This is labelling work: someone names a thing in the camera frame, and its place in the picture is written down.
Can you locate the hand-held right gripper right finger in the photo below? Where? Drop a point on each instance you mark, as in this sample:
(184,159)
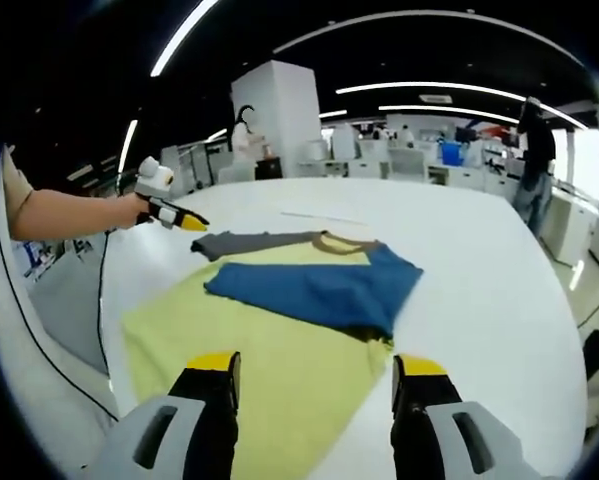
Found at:
(459,445)

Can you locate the white square pillar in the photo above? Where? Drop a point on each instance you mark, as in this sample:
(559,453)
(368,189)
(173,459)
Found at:
(279,110)

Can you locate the yellow blue grey garment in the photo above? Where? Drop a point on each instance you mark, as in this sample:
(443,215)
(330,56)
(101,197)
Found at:
(304,290)

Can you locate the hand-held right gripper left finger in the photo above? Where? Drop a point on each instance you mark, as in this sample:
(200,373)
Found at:
(164,445)

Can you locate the curved ceiling light strip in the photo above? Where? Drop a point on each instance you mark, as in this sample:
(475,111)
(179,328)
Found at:
(128,145)
(449,110)
(429,87)
(184,37)

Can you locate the person's left hand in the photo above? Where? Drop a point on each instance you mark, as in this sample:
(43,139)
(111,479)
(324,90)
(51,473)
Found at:
(126,212)

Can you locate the person's white shirt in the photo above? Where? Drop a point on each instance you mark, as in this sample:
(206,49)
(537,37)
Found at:
(34,350)

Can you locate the blue plastic crate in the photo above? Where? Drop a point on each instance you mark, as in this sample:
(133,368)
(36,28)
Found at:
(451,153)

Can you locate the long white counter desk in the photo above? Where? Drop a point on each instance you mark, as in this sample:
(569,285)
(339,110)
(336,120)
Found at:
(579,225)

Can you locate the small black cabinet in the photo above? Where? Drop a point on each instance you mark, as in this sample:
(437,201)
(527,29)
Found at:
(269,169)

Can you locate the row of white cabinets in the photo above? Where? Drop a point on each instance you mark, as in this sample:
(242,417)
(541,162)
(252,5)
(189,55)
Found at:
(369,150)

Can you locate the black padded object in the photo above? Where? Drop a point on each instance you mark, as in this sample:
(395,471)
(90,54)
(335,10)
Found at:
(597,352)

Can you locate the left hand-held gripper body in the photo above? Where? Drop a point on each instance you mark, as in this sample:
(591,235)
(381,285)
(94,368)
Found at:
(154,177)

